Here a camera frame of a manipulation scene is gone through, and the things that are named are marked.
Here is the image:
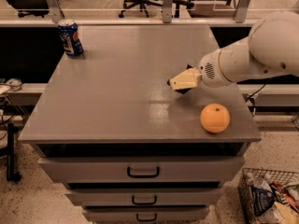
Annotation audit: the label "black office chair centre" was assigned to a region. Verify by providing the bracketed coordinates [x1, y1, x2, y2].
[119, 0, 163, 18]

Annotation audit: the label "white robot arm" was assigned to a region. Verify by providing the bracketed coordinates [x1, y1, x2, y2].
[167, 11, 299, 93]

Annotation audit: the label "wire basket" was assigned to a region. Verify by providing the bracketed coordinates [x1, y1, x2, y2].
[238, 168, 299, 224]

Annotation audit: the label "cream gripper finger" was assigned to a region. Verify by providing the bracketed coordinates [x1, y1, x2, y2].
[167, 67, 201, 91]

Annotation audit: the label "top grey drawer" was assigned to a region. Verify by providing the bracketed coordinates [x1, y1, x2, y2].
[38, 156, 245, 183]

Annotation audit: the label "blue Pepsi soda can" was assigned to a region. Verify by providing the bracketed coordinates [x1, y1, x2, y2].
[58, 20, 84, 57]

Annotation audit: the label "black stand leg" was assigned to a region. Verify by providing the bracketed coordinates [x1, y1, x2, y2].
[7, 123, 21, 182]

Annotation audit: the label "grey drawer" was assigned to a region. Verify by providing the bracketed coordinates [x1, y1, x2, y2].
[66, 188, 223, 206]
[38, 156, 245, 183]
[82, 206, 209, 223]

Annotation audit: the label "bottom grey drawer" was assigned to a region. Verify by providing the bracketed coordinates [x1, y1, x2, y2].
[82, 206, 209, 223]

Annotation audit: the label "orange fruit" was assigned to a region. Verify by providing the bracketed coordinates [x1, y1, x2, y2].
[200, 104, 230, 133]

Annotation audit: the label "grey drawer cabinet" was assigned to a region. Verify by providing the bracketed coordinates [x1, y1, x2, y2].
[18, 24, 263, 224]

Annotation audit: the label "snack bags in basket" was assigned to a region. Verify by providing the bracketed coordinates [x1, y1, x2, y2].
[246, 173, 299, 224]

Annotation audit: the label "middle grey drawer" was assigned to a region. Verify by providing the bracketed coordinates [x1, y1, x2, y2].
[66, 188, 223, 206]

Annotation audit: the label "black rxbar chocolate wrapper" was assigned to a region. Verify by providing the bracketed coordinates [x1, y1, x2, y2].
[176, 64, 193, 94]

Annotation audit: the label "black cable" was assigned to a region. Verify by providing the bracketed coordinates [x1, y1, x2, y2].
[244, 77, 272, 117]

